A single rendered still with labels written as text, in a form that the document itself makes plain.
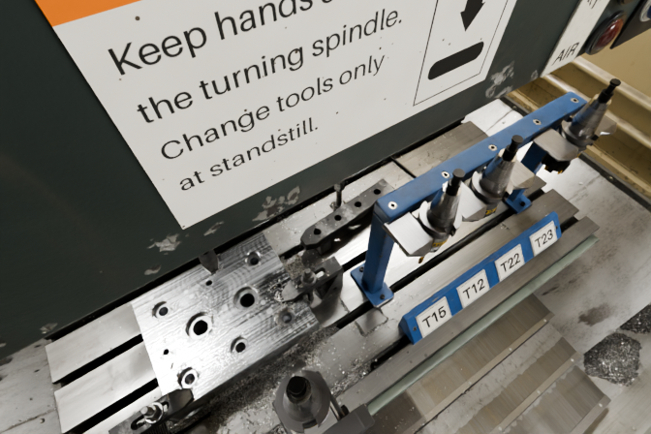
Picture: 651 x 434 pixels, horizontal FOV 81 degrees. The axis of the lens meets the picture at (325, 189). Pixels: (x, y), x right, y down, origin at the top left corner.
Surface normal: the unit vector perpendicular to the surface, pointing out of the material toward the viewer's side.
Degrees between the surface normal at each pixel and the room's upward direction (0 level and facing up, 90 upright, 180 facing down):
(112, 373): 0
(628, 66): 90
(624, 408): 17
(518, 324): 7
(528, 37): 90
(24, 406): 24
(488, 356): 8
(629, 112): 90
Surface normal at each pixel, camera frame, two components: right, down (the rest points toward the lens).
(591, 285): -0.36, -0.35
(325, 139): 0.54, 0.69
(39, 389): 0.33, -0.70
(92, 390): -0.01, -0.58
